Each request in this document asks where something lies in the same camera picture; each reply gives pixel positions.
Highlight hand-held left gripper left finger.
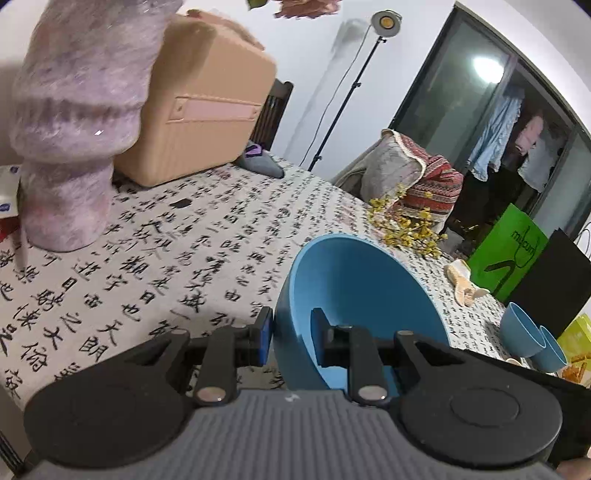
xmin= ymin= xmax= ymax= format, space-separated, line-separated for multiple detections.
xmin=113 ymin=306 xmax=274 ymax=407

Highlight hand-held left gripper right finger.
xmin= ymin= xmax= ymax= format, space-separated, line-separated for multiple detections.
xmin=310 ymin=307 xmax=467 ymax=407

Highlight blue bowl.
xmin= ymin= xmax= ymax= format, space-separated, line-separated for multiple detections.
xmin=531 ymin=325 xmax=568 ymax=373
xmin=274 ymin=233 xmax=451 ymax=391
xmin=500 ymin=302 xmax=548 ymax=358

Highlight yellow green snack box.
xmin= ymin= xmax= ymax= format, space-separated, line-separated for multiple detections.
xmin=556 ymin=314 xmax=591 ymax=386

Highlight calligraphy print tablecloth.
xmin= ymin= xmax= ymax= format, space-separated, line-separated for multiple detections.
xmin=0 ymin=154 xmax=591 ymax=416

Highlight black paper bag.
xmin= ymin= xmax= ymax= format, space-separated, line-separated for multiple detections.
xmin=508 ymin=229 xmax=591 ymax=340

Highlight yellow flower branch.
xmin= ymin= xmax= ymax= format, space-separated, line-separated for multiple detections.
xmin=368 ymin=184 xmax=448 ymax=259

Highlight grey purple cloth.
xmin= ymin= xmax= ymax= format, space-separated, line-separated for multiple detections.
xmin=233 ymin=142 xmax=284 ymax=178

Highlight green paper bag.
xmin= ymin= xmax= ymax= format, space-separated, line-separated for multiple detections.
xmin=466 ymin=203 xmax=550 ymax=303

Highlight red patterned quilted blanket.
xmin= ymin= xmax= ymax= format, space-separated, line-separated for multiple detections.
xmin=360 ymin=129 xmax=464 ymax=220

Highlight dark wooden chair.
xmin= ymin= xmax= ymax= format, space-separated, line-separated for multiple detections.
xmin=249 ymin=78 xmax=295 ymax=153

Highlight hanging white garment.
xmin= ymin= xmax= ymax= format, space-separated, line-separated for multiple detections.
xmin=517 ymin=134 xmax=566 ymax=193

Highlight hanging blue shirt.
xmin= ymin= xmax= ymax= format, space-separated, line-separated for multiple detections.
xmin=467 ymin=95 xmax=522 ymax=182

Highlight pink ribbed suitcase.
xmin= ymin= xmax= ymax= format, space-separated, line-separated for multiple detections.
xmin=113 ymin=9 xmax=278 ymax=188

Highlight dark sliding glass door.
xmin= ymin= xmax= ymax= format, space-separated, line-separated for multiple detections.
xmin=394 ymin=2 xmax=591 ymax=259

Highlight hanging pink garment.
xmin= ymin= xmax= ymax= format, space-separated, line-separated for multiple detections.
xmin=515 ymin=115 xmax=544 ymax=158

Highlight pink textured vase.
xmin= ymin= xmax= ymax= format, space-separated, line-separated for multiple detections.
xmin=9 ymin=0 xmax=185 ymax=252

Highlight white packet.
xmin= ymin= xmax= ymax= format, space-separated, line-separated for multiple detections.
xmin=0 ymin=165 xmax=21 ymax=222

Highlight studio light on tripod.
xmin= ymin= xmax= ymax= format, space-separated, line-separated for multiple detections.
xmin=307 ymin=10 xmax=402 ymax=172

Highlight dried pink roses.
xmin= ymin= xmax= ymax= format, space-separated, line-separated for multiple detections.
xmin=245 ymin=0 xmax=345 ymax=20

